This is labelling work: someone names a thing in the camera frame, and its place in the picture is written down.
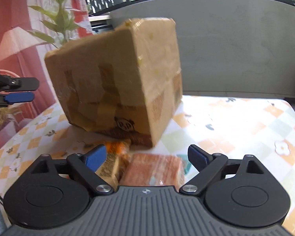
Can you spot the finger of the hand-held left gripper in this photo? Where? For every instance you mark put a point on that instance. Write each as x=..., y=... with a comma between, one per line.
x=18, y=97
x=22, y=83

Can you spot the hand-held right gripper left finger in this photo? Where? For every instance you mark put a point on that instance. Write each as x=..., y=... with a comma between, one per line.
x=96, y=157

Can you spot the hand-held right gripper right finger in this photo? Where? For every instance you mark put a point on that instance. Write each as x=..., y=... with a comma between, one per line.
x=198, y=158

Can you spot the brown snack packet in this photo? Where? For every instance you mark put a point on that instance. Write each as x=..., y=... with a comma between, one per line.
x=110, y=168

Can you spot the yellow snack packet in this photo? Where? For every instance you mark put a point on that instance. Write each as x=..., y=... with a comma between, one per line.
x=116, y=146

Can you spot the orange snack packet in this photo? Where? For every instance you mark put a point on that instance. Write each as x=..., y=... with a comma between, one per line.
x=152, y=169

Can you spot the plastic-lined cardboard box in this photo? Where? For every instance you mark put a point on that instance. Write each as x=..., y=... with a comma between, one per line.
x=108, y=78

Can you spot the floral checked tablecloth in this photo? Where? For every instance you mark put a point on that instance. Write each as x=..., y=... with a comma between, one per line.
x=236, y=132

